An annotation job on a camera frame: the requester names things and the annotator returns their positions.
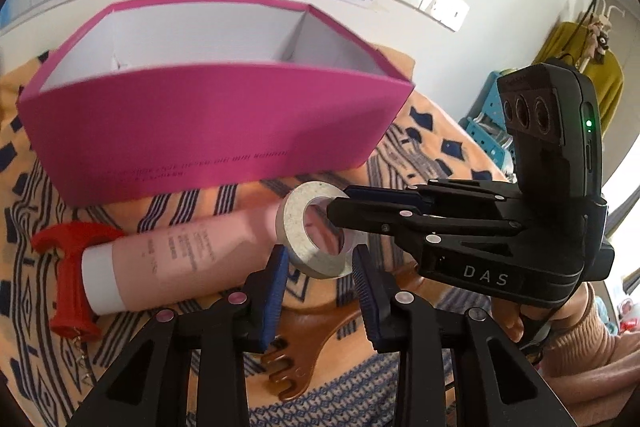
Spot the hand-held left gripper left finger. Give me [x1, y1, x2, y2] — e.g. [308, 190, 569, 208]
[65, 244, 292, 427]

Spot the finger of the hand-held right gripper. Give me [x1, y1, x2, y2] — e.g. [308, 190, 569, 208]
[326, 196, 525, 250]
[344, 178, 522, 210]

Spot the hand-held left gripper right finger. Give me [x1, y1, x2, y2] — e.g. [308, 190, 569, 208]
[351, 244, 576, 427]

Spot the white tape roll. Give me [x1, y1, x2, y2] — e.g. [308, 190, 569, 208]
[275, 181, 357, 279]

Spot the pink cardboard box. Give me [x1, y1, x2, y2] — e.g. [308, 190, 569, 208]
[16, 0, 417, 208]

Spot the person's right forearm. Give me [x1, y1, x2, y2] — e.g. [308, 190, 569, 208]
[537, 282, 640, 418]

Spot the person's right hand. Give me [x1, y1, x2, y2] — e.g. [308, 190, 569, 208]
[492, 296, 528, 344]

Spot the orange patterned cloth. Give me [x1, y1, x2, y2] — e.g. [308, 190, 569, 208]
[0, 47, 516, 427]

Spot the brown wooden comb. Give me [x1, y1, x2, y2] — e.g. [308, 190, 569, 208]
[260, 264, 401, 404]

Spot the blue plastic basket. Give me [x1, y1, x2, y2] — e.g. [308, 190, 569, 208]
[460, 71, 518, 180]

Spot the pink tube with white cap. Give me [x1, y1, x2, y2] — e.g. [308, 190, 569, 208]
[80, 202, 346, 315]

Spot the yellow garment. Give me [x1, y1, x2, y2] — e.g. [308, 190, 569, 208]
[532, 22, 626, 140]

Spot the red handled corkscrew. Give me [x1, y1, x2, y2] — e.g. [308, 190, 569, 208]
[31, 222, 127, 390]

